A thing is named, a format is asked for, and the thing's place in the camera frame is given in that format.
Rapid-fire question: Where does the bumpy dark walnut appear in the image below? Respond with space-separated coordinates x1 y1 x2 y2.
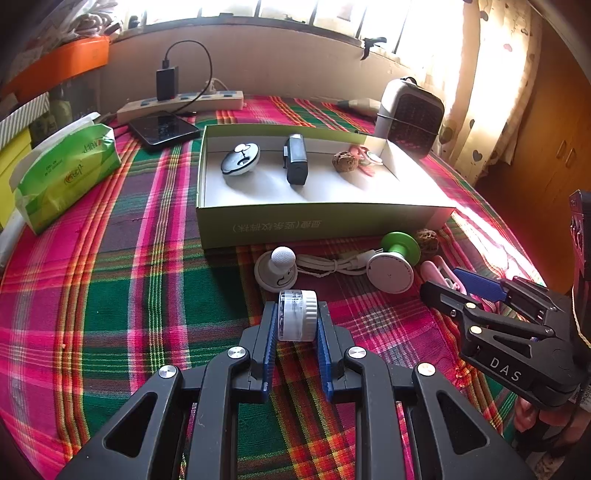
416 229 439 254

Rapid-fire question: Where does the orange box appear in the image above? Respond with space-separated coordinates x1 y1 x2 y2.
0 36 112 100

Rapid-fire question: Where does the wrinkled brown walnut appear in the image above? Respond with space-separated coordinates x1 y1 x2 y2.
331 151 360 175

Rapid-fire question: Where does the barred window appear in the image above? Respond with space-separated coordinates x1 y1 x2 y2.
99 0 462 56

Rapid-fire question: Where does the yellow cardboard box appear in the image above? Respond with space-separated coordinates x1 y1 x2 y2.
0 127 33 232

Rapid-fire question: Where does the white power strip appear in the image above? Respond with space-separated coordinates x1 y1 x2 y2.
116 90 245 124

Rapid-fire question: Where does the black window handle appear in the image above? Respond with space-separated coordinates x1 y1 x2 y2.
361 37 387 61

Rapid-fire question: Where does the green white round holder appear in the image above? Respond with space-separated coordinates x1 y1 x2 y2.
366 231 422 294

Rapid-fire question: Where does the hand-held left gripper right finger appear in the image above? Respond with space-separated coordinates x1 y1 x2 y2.
315 302 536 480

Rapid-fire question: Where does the black charger adapter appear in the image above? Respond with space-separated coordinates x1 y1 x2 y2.
156 68 178 101

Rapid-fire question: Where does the white round ball holder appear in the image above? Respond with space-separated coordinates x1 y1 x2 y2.
255 246 298 292

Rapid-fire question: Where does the black smartphone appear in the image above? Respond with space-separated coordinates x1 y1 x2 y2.
128 110 201 152

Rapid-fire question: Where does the pink small clip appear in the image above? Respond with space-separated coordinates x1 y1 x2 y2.
347 144 385 178

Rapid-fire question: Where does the heart print curtain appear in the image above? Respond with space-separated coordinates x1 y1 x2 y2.
427 0 543 185

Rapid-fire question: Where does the black charger cable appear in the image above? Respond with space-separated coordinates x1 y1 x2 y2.
159 41 214 116

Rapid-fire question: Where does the green tissue pack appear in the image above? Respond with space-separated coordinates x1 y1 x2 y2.
10 112 122 234

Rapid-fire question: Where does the white paper sheet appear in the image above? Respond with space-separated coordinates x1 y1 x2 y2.
0 208 28 268

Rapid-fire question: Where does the round black white device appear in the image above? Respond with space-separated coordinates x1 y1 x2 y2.
220 142 260 177

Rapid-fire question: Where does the clear storage container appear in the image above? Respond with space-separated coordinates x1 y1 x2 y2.
46 76 112 127

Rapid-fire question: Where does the grey small heater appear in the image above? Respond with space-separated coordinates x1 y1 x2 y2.
373 76 445 160

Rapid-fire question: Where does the person's right hand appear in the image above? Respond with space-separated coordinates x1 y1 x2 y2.
515 396 578 433

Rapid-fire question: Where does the striped box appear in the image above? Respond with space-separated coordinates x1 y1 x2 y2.
0 91 51 148

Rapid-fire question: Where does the pile of white packets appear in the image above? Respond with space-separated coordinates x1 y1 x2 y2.
69 0 121 42

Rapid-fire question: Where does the white USB cable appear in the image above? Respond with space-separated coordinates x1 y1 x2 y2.
293 249 382 278

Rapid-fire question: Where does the pink clip lens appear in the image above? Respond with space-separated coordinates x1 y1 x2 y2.
421 258 490 305

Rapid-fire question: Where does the black rectangular device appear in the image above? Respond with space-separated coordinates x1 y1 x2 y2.
281 134 309 188

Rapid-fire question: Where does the white ribbed round jar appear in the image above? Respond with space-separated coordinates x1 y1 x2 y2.
277 290 319 342

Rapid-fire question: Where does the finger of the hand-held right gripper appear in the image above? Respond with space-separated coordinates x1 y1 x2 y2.
455 267 573 324
419 281 557 358

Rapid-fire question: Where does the green cardboard box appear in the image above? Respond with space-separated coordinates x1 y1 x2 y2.
196 124 455 250

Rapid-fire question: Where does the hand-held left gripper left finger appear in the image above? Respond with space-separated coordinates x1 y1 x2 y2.
55 300 283 480

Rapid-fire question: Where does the wooden cabinet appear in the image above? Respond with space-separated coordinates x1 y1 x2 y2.
475 28 591 296

